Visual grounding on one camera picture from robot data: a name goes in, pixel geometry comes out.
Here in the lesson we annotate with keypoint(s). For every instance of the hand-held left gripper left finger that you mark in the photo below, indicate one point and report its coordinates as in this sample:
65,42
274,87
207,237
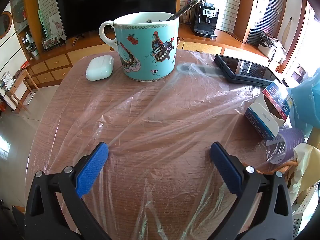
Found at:
92,170

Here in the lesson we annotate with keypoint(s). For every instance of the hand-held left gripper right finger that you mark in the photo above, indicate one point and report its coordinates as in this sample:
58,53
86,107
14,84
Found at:
225,167

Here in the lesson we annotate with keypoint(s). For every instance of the blue and white carton box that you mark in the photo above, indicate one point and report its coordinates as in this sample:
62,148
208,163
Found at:
260,120

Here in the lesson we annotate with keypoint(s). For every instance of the purple hair roller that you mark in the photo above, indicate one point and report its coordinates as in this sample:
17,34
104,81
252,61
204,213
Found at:
287,142

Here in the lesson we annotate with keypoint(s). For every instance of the clear plastic table cover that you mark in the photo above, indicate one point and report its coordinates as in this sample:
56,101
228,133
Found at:
160,120

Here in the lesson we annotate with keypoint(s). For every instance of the cream plastic bag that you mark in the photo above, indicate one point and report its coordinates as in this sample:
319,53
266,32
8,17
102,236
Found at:
307,165

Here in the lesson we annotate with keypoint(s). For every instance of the white cardboard box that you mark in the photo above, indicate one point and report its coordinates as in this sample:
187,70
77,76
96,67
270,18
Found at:
305,212

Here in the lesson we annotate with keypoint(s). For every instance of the white earbuds case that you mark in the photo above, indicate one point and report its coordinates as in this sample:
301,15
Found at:
100,67

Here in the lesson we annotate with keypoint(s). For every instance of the blue plastic bag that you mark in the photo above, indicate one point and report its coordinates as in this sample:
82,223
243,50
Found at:
307,100

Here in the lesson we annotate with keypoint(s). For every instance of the wooden drawer cabinet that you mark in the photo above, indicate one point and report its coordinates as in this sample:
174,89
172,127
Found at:
55,65

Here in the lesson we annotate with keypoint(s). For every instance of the small wooden side table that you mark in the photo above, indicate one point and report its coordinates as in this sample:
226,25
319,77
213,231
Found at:
20,77

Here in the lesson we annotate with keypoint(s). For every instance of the stack of papers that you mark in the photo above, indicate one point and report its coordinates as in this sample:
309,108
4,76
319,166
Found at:
6,81

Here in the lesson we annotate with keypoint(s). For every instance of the turquoise butterfly mug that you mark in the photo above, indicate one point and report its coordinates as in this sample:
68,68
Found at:
145,55

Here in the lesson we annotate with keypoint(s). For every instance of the white bag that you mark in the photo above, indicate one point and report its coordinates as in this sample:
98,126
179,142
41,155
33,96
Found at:
271,46

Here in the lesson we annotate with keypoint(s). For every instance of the shelf with bottles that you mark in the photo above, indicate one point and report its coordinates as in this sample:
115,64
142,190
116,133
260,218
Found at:
30,43

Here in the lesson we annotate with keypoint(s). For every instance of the black coffee machine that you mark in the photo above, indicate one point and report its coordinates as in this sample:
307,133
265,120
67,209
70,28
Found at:
203,22

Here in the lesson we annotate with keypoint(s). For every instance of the giraffe picture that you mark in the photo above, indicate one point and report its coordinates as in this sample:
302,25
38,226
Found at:
58,27

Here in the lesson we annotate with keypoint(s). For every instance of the metal spoon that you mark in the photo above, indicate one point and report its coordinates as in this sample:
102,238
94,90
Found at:
185,8

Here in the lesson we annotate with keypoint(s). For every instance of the black flat television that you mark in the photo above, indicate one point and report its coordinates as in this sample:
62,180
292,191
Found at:
112,5

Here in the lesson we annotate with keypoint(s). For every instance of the floral picture frame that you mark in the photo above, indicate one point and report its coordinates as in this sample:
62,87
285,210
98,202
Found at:
51,43

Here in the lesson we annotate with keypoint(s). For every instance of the oval wall mirror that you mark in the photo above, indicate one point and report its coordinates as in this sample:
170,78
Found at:
5,25

